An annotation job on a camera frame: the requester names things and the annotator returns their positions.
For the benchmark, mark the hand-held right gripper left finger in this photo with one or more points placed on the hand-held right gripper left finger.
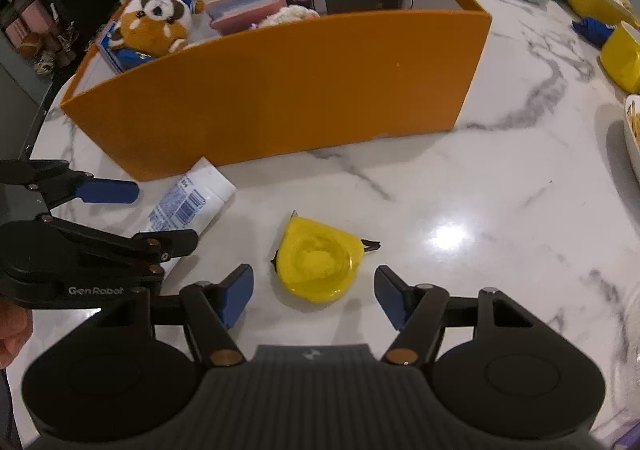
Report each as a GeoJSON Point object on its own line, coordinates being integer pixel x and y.
{"type": "Point", "coordinates": [237, 295]}

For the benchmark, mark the person's left hand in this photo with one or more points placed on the person's left hand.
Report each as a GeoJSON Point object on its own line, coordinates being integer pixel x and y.
{"type": "Point", "coordinates": [15, 335]}

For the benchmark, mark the pair of shoes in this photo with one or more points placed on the pair of shoes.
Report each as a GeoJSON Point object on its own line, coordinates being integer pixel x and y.
{"type": "Point", "coordinates": [45, 63]}

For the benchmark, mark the pink storage boxes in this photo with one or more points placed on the pink storage boxes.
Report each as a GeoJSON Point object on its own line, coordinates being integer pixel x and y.
{"type": "Point", "coordinates": [27, 25]}

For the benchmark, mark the white tube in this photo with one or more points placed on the white tube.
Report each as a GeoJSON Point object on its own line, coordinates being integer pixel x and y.
{"type": "Point", "coordinates": [190, 200]}

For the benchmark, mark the orange cardboard box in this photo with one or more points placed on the orange cardboard box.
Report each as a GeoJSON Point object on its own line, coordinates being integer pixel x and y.
{"type": "Point", "coordinates": [280, 95]}

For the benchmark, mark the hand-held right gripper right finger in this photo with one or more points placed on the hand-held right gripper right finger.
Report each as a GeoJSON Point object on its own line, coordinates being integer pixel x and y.
{"type": "Point", "coordinates": [392, 297]}

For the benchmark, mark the pink case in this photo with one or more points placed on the pink case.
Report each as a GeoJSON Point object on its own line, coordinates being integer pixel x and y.
{"type": "Point", "coordinates": [240, 10]}

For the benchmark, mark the white plate with food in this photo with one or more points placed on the white plate with food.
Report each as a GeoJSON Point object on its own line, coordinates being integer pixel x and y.
{"type": "Point", "coordinates": [634, 135]}

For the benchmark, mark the white plush toy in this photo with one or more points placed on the white plush toy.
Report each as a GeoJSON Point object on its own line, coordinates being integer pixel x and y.
{"type": "Point", "coordinates": [290, 16]}

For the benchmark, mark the blue packet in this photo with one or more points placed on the blue packet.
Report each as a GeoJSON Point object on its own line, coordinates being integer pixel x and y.
{"type": "Point", "coordinates": [592, 30]}

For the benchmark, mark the brown bear plush toy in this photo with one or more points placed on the brown bear plush toy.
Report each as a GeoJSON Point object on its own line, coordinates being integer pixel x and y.
{"type": "Point", "coordinates": [155, 20]}

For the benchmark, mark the yellow tape measure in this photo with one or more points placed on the yellow tape measure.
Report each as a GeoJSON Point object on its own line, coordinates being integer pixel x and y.
{"type": "Point", "coordinates": [315, 260]}

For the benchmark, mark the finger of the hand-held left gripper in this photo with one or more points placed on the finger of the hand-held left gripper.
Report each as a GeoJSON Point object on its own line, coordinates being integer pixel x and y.
{"type": "Point", "coordinates": [150, 245]}
{"type": "Point", "coordinates": [107, 191]}

